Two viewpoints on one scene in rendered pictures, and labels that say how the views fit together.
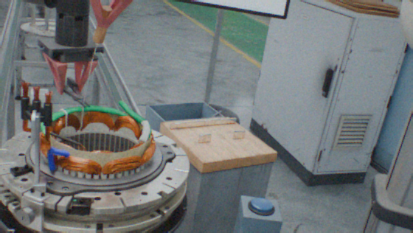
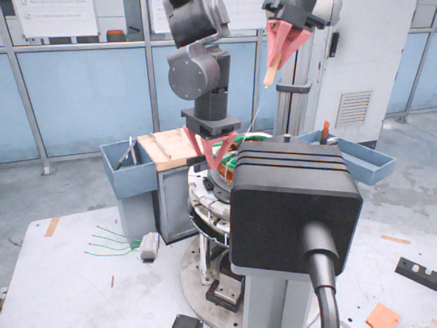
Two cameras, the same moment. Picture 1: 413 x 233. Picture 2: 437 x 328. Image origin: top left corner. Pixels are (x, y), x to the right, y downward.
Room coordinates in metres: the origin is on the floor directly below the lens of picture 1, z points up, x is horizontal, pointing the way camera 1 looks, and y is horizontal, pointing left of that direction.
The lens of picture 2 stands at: (0.72, 0.78, 1.45)
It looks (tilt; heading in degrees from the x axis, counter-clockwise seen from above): 30 degrees down; 275
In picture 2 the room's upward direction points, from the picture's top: straight up
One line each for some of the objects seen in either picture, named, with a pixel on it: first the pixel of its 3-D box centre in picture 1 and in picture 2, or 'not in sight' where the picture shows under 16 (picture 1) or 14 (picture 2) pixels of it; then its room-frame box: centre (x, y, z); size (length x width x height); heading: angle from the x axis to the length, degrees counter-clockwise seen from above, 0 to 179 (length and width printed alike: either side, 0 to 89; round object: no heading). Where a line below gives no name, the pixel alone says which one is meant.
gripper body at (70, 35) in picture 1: (71, 32); (210, 104); (0.78, 0.26, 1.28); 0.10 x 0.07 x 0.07; 132
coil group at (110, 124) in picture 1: (96, 122); not in sight; (0.75, 0.20, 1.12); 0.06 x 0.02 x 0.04; 115
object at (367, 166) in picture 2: not in sight; (333, 189); (0.44, -0.04, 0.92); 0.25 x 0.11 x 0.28; 132
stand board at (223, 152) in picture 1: (216, 141); (179, 145); (0.90, -0.03, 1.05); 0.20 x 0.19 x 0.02; 34
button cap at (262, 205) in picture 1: (262, 204); not in sight; (0.69, -0.12, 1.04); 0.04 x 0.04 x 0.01
